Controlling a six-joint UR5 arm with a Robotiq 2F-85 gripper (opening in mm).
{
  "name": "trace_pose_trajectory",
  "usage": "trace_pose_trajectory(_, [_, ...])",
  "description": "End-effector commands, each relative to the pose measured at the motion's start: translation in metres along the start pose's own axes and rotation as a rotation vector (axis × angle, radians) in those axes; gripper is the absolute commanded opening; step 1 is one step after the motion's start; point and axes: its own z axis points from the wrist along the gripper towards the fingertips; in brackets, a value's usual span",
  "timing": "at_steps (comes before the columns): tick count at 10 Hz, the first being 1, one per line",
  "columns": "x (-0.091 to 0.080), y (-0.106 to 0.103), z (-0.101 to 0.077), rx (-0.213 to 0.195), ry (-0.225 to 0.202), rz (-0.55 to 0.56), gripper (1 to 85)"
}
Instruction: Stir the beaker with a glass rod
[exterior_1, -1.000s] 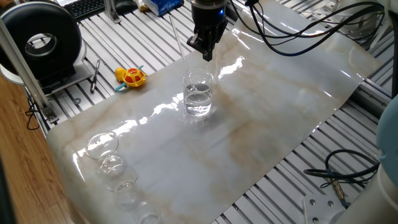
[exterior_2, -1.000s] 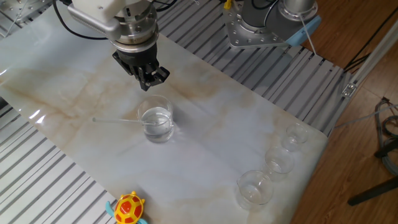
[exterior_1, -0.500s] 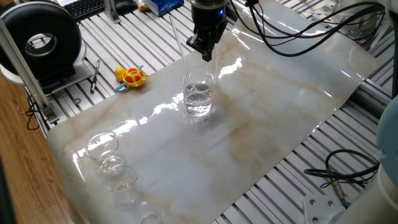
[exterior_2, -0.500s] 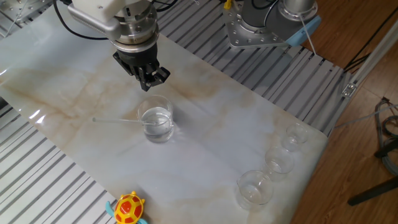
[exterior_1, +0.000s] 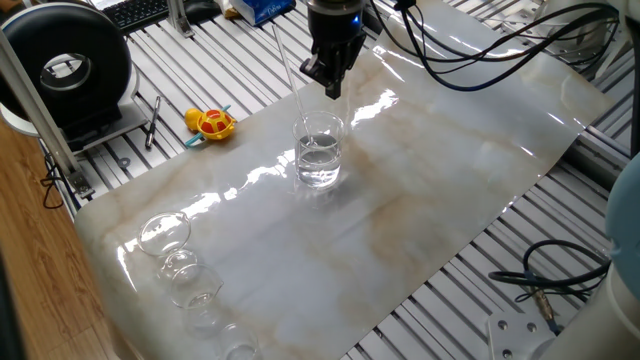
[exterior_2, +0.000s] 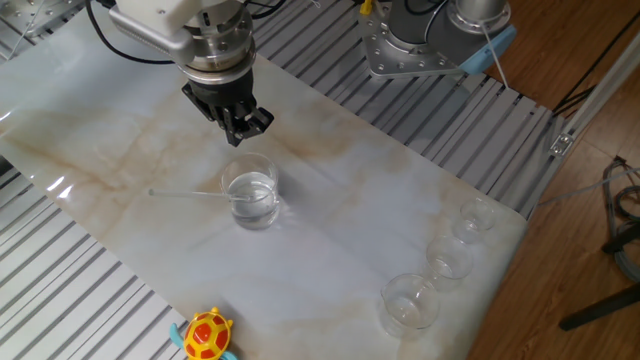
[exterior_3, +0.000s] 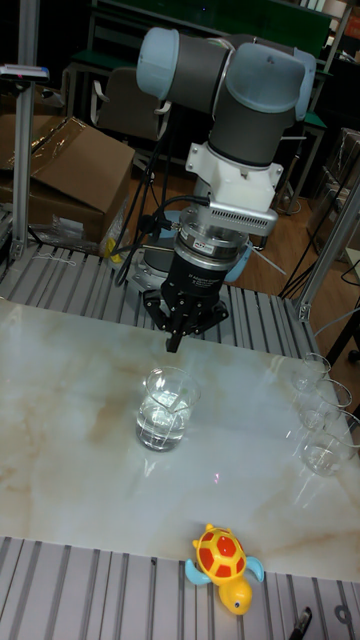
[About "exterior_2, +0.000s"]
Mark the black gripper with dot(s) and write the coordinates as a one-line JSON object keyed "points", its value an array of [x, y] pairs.
{"points": [[220, 97]]}

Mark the clear glass stirring rod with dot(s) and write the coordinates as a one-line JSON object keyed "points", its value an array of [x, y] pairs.
{"points": [[190, 193]]}

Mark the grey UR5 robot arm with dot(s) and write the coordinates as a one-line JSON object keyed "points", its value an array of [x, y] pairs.
{"points": [[425, 25]]}

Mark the glass beaker with water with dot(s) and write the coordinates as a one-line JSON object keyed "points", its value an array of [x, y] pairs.
{"points": [[255, 215]]}

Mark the medium empty glass beaker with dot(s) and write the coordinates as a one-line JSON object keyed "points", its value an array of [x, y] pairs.
{"points": [[447, 265]]}

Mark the large empty glass beaker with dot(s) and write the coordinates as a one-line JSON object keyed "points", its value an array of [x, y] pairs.
{"points": [[410, 310]]}

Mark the small empty glass beaker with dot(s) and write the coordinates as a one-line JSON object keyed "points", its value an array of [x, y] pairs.
{"points": [[477, 217]]}

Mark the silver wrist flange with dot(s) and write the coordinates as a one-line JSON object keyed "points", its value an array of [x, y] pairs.
{"points": [[220, 45]]}

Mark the glossy marble pattern mat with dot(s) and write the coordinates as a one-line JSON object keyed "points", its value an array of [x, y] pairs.
{"points": [[325, 250]]}

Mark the yellow plastic clip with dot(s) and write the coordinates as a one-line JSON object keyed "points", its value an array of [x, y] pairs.
{"points": [[366, 6]]}

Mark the yellow orange turtle toy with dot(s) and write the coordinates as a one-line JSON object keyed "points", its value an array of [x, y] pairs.
{"points": [[207, 335]]}

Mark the black stand leg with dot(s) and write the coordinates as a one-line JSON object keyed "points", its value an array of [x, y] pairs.
{"points": [[600, 308]]}

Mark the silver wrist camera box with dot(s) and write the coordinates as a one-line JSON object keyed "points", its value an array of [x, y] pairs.
{"points": [[150, 37]]}

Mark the white printed wrist bracket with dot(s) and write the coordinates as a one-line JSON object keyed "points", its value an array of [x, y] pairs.
{"points": [[160, 15]]}

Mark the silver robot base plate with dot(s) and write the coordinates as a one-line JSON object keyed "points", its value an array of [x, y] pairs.
{"points": [[395, 55]]}

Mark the silver metal mount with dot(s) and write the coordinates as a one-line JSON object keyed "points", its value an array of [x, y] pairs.
{"points": [[35, 15]]}

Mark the aluminium frame strut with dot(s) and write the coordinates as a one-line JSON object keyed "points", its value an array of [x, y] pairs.
{"points": [[600, 95]]}

